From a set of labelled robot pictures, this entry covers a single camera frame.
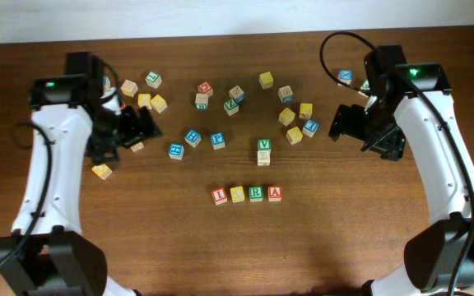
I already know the yellow block upper right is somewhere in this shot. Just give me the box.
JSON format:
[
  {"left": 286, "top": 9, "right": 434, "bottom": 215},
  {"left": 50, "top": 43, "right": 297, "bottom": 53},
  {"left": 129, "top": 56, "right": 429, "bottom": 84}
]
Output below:
[{"left": 299, "top": 103, "right": 313, "bottom": 119}]

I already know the wood block green side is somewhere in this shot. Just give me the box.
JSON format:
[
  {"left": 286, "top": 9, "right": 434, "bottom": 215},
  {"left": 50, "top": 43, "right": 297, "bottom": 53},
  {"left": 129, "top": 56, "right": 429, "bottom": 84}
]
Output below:
[{"left": 195, "top": 93, "right": 209, "bottom": 110}]

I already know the green R block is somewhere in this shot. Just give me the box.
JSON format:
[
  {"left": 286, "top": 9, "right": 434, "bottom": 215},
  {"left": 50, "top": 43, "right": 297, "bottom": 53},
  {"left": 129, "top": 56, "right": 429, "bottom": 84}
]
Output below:
[{"left": 249, "top": 186, "right": 263, "bottom": 202}]

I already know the plain wooden block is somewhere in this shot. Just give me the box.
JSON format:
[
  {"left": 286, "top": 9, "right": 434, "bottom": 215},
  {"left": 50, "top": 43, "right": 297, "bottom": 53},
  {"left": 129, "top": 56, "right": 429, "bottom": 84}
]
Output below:
[{"left": 120, "top": 80, "right": 138, "bottom": 97}]

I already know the blue P block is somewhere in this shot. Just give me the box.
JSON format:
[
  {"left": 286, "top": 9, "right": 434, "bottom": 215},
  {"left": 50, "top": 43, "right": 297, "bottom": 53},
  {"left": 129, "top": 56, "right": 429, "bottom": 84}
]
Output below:
[{"left": 210, "top": 132, "right": 225, "bottom": 150}]

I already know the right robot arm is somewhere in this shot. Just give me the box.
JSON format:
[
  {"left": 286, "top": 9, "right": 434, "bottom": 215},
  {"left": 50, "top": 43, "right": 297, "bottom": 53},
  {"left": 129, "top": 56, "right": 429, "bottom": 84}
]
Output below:
[{"left": 329, "top": 45, "right": 474, "bottom": 295}]

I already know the red A block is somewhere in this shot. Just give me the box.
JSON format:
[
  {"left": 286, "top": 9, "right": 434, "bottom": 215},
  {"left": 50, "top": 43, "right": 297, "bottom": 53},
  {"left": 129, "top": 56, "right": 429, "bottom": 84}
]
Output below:
[{"left": 268, "top": 186, "right": 283, "bottom": 201}]

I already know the wood block blue front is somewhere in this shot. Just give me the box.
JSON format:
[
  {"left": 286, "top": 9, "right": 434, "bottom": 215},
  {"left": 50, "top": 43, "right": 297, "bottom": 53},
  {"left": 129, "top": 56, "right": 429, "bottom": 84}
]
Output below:
[{"left": 278, "top": 86, "right": 294, "bottom": 104}]

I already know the yellow block left pair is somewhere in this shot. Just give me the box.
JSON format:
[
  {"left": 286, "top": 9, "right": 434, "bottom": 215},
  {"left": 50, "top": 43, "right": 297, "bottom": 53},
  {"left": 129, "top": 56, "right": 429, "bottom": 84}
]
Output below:
[{"left": 137, "top": 93, "right": 152, "bottom": 109}]

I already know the green Z block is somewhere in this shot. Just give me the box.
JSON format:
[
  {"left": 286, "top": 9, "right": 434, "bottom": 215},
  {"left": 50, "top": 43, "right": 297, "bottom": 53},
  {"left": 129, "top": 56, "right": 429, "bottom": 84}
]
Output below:
[{"left": 224, "top": 99, "right": 239, "bottom": 116}]

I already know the wood block blue side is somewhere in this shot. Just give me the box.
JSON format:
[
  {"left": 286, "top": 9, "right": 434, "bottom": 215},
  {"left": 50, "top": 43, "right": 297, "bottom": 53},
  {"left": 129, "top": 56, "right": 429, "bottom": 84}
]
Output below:
[{"left": 229, "top": 86, "right": 245, "bottom": 104}]

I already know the yellow C block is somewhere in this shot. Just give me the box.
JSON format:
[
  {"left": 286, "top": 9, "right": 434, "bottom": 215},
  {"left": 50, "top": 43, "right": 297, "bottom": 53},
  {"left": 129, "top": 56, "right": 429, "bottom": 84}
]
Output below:
[{"left": 230, "top": 186, "right": 245, "bottom": 203}]

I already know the yellow block lower right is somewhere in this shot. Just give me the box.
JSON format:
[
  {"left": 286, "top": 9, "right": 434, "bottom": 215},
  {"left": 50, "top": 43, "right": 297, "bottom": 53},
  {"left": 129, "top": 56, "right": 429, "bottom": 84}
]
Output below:
[{"left": 286, "top": 127, "right": 303, "bottom": 145}]

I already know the green L block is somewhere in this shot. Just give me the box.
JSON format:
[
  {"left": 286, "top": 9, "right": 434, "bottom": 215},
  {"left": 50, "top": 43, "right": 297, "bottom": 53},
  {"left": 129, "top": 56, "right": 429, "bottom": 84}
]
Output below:
[{"left": 145, "top": 71, "right": 162, "bottom": 89}]

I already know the yellow block pair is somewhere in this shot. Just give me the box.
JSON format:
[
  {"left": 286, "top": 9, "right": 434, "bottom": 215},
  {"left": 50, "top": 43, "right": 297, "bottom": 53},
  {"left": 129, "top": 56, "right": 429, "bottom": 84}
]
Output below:
[
  {"left": 150, "top": 95, "right": 168, "bottom": 113},
  {"left": 137, "top": 93, "right": 152, "bottom": 109}
]

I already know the red I block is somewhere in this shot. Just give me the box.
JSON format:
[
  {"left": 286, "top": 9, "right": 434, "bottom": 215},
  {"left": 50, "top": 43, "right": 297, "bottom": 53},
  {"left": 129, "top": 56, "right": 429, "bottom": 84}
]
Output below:
[{"left": 211, "top": 187, "right": 228, "bottom": 205}]

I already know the yellow block lower left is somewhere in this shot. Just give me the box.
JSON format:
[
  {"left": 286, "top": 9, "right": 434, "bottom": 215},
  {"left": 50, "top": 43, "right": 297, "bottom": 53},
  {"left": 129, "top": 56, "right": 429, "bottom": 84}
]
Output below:
[{"left": 91, "top": 164, "right": 112, "bottom": 180}]

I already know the blue T block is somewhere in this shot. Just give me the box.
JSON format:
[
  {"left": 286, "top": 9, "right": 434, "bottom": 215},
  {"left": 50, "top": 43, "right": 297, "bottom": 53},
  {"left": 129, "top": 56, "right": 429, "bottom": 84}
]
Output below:
[{"left": 302, "top": 119, "right": 319, "bottom": 137}]

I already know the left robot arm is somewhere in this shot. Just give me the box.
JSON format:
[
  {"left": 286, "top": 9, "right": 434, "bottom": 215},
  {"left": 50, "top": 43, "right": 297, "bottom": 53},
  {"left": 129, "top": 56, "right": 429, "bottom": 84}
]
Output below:
[{"left": 0, "top": 52, "right": 161, "bottom": 295}]

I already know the blue X block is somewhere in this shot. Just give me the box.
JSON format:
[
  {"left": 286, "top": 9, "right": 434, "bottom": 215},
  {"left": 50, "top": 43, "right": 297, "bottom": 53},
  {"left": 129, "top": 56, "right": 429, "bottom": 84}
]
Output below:
[{"left": 337, "top": 69, "right": 353, "bottom": 85}]

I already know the yellow block top centre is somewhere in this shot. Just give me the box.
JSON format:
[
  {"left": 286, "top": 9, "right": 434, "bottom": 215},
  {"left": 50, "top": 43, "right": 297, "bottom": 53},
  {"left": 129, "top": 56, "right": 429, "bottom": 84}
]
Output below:
[{"left": 259, "top": 72, "right": 274, "bottom": 90}]

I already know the blue F block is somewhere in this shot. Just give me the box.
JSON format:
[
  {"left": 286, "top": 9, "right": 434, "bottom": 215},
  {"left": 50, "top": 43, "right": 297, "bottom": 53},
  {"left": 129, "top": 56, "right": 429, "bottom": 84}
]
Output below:
[{"left": 184, "top": 129, "right": 202, "bottom": 147}]

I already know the green J block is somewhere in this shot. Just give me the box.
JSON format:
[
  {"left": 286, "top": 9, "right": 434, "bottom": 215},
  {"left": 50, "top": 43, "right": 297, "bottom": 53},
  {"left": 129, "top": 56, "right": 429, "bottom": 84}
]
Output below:
[{"left": 358, "top": 80, "right": 369, "bottom": 97}]

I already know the blue E block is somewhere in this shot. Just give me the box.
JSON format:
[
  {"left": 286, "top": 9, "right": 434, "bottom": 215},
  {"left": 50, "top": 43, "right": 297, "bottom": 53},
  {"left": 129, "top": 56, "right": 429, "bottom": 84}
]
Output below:
[{"left": 168, "top": 143, "right": 184, "bottom": 160}]

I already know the yellow block centre right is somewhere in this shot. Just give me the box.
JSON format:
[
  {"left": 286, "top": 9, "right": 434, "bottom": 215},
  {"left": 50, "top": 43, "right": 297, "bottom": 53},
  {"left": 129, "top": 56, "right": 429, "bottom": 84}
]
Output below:
[{"left": 278, "top": 108, "right": 295, "bottom": 126}]

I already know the red G block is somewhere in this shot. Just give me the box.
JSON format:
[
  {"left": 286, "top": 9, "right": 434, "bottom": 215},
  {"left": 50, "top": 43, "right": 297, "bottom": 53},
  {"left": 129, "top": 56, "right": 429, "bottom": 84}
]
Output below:
[{"left": 197, "top": 81, "right": 213, "bottom": 97}]

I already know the blue block far left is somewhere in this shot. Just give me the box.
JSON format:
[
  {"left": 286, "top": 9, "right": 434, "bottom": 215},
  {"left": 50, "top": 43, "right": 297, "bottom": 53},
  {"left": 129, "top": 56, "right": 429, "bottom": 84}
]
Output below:
[{"left": 103, "top": 76, "right": 110, "bottom": 91}]

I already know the green V block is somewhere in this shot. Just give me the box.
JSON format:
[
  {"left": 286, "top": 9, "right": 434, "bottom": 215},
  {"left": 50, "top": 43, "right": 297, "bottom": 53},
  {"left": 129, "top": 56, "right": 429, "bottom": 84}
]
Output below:
[{"left": 258, "top": 138, "right": 272, "bottom": 166}]

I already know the yellow block mid left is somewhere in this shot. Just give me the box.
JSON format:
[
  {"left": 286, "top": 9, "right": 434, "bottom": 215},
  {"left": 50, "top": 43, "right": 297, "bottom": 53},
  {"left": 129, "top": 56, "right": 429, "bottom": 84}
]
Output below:
[{"left": 130, "top": 141, "right": 144, "bottom": 152}]

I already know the yellow block right pair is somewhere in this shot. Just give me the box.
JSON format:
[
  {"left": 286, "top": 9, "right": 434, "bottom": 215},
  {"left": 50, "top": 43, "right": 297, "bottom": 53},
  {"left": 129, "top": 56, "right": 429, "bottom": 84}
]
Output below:
[{"left": 150, "top": 95, "right": 168, "bottom": 113}]

